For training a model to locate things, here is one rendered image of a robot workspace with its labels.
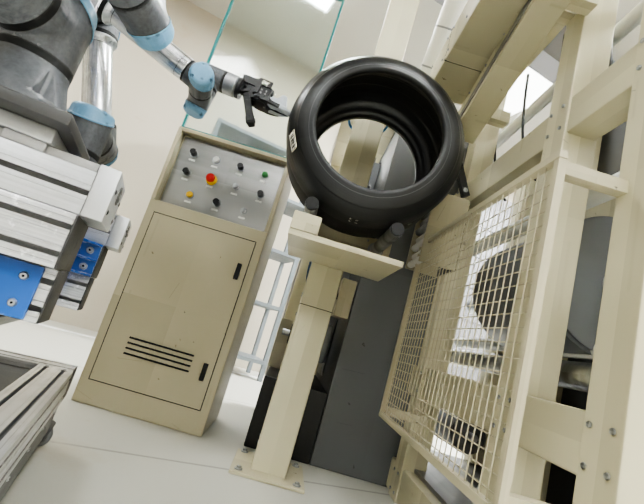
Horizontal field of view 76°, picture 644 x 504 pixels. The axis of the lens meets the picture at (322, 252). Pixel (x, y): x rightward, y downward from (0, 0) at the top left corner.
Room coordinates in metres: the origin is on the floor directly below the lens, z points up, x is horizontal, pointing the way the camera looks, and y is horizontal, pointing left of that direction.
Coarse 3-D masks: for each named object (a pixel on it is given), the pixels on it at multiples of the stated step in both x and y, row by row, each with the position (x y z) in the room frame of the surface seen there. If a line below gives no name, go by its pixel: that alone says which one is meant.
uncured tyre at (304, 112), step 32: (352, 64) 1.19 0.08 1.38; (384, 64) 1.19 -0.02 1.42; (320, 96) 1.19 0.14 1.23; (352, 96) 1.45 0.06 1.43; (384, 96) 1.44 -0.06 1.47; (416, 96) 1.36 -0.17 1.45; (448, 96) 1.23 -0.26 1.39; (288, 128) 1.24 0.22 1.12; (320, 128) 1.48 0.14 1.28; (416, 128) 1.47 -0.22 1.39; (448, 128) 1.20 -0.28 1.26; (288, 160) 1.30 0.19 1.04; (320, 160) 1.19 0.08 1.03; (416, 160) 1.49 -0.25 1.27; (448, 160) 1.20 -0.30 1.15; (320, 192) 1.22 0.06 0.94; (352, 192) 1.20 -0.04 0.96; (384, 192) 1.19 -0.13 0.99; (416, 192) 1.20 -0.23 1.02; (448, 192) 1.27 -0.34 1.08; (352, 224) 1.30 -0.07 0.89; (384, 224) 1.26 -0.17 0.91
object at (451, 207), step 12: (444, 204) 1.54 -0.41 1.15; (456, 204) 1.54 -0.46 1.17; (468, 204) 1.54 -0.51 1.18; (432, 216) 1.54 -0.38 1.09; (444, 216) 1.54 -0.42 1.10; (456, 216) 1.54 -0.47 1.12; (420, 228) 1.65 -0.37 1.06; (432, 228) 1.54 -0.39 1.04; (456, 228) 1.54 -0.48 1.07; (420, 240) 1.61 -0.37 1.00; (420, 252) 1.54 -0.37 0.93; (432, 252) 1.54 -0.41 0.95; (408, 264) 1.71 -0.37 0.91; (456, 264) 1.54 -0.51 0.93
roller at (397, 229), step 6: (390, 228) 1.25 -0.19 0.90; (396, 228) 1.24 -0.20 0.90; (402, 228) 1.24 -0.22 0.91; (384, 234) 1.32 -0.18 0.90; (390, 234) 1.26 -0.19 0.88; (396, 234) 1.24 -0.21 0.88; (402, 234) 1.24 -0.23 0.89; (378, 240) 1.42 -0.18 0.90; (384, 240) 1.34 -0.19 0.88; (390, 240) 1.30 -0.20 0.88; (372, 246) 1.52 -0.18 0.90; (378, 246) 1.44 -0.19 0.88; (384, 246) 1.40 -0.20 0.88; (372, 252) 1.55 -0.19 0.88; (378, 252) 1.51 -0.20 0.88
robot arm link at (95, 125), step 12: (72, 108) 1.06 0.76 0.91; (84, 108) 1.05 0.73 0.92; (96, 108) 1.07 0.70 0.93; (84, 120) 1.06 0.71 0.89; (96, 120) 1.07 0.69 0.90; (108, 120) 1.10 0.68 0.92; (84, 132) 1.06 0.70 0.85; (96, 132) 1.08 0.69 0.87; (108, 132) 1.12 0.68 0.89; (96, 144) 1.09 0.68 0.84; (108, 144) 1.16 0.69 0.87
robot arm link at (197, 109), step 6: (186, 102) 1.27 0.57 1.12; (192, 102) 1.26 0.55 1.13; (198, 102) 1.25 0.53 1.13; (204, 102) 1.25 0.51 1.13; (210, 102) 1.29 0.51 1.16; (186, 108) 1.28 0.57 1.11; (192, 108) 1.27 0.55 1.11; (198, 108) 1.27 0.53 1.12; (204, 108) 1.29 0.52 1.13; (192, 114) 1.31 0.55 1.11; (198, 114) 1.29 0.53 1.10; (204, 114) 1.31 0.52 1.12
